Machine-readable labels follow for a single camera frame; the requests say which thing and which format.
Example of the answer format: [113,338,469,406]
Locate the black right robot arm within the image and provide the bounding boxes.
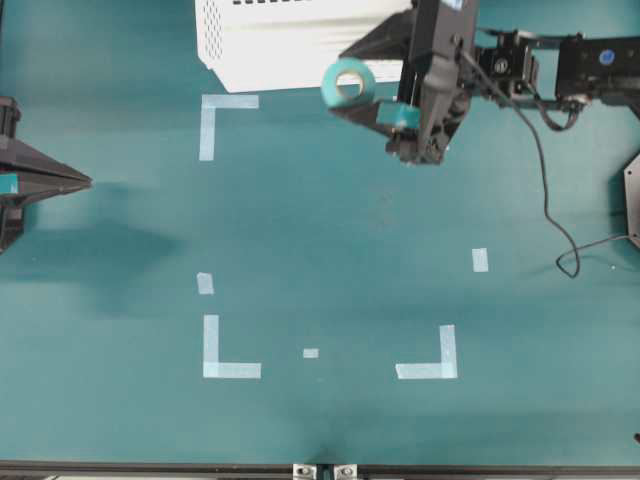
[321,1,639,165]

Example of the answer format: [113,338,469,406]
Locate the small right tape piece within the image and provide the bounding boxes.
[472,248,489,273]

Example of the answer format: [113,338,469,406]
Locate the bottom-left tape corner marker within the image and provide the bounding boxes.
[202,314,261,380]

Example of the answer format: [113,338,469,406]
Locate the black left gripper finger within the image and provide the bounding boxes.
[1,135,92,183]
[1,172,92,205]

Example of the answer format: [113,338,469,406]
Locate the small tape piece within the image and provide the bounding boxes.
[303,348,320,359]
[472,248,489,273]
[196,272,215,295]

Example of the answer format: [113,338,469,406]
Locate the black cable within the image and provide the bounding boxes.
[457,49,634,280]

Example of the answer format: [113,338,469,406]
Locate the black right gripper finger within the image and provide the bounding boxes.
[329,100,420,137]
[338,9,415,61]

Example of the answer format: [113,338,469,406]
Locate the teal tape roll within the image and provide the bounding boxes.
[320,58,376,109]

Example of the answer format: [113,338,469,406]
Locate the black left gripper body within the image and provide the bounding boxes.
[1,96,25,253]

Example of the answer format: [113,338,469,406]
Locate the bottom-right tape corner marker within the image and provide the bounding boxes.
[395,325,458,380]

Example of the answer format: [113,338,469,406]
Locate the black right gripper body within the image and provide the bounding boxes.
[386,1,478,165]

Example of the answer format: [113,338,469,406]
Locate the small left tape piece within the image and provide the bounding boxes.
[196,272,215,295]

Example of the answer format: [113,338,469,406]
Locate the white plastic lattice basket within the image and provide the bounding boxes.
[194,0,411,93]

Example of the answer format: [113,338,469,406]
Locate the right metal bracket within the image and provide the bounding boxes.
[333,464,358,480]

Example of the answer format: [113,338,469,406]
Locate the small bottom tape piece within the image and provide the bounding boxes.
[303,348,320,359]

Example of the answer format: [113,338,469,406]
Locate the left metal bracket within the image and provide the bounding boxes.
[292,464,317,480]

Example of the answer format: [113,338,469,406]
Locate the metal bracket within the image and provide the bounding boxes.
[292,464,317,480]
[333,464,358,480]

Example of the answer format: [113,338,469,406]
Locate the top-left tape corner marker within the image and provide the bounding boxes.
[199,94,259,162]

